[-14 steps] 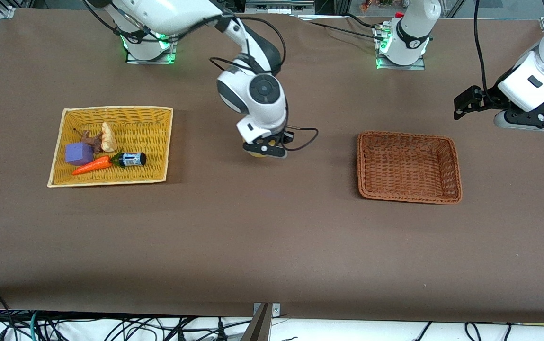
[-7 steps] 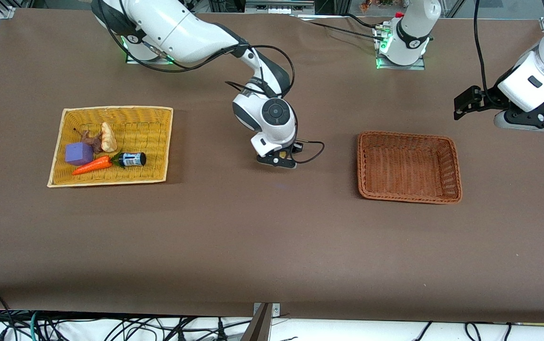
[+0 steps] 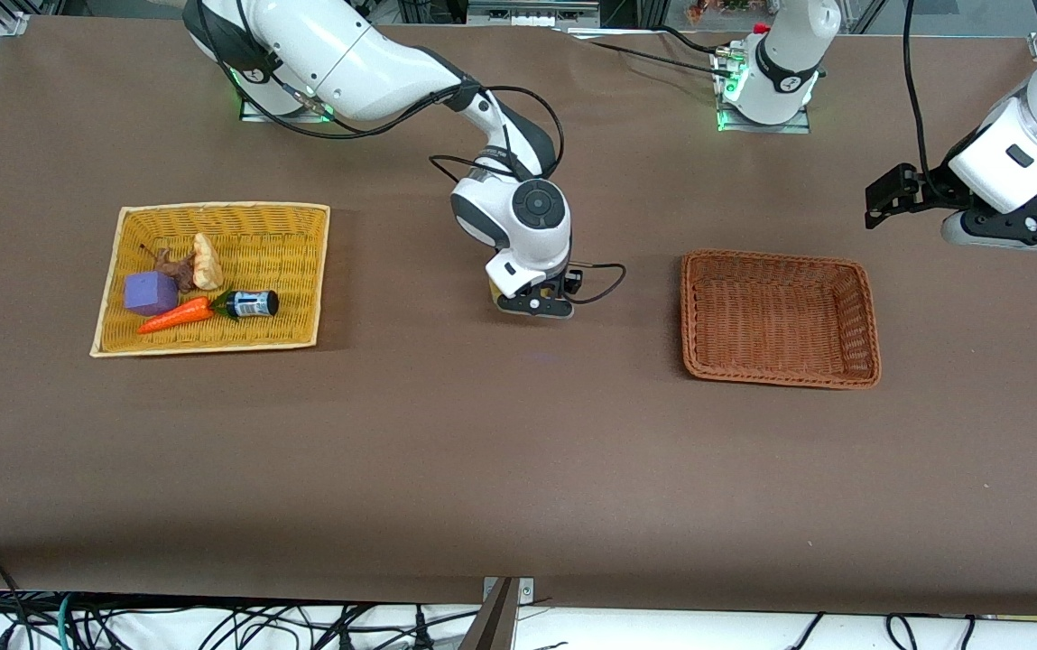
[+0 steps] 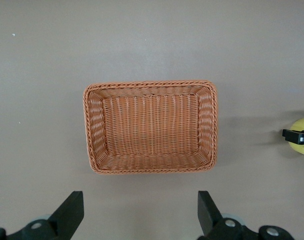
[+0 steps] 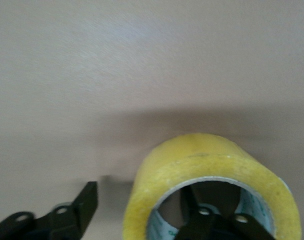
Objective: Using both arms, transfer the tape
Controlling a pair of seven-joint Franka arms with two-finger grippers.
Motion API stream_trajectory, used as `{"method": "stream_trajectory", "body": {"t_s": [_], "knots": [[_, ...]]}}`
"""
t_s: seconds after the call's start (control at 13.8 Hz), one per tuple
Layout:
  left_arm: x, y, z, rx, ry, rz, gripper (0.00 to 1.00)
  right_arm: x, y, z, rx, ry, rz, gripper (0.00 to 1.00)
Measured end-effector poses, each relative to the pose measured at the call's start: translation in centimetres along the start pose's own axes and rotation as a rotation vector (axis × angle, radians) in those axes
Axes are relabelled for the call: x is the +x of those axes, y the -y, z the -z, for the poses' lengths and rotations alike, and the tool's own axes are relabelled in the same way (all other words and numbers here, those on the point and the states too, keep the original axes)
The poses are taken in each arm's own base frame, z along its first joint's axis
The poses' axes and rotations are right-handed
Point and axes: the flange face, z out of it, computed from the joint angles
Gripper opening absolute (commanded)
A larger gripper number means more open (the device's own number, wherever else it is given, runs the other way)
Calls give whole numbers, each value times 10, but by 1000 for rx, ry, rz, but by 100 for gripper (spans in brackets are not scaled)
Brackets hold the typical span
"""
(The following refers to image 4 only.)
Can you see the brown table cover sheet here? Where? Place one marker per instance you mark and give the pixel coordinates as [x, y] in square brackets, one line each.
[151, 37]

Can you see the brown wicker basket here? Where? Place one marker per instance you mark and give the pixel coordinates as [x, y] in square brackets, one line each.
[151, 125]

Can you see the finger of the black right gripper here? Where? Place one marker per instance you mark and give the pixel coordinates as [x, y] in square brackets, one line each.
[292, 136]

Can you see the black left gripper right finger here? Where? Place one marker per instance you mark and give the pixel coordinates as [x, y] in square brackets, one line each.
[206, 215]

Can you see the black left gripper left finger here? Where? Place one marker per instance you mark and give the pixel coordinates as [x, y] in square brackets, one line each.
[69, 215]

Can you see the yellowish clear tape roll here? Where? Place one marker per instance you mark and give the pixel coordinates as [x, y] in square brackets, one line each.
[303, 124]

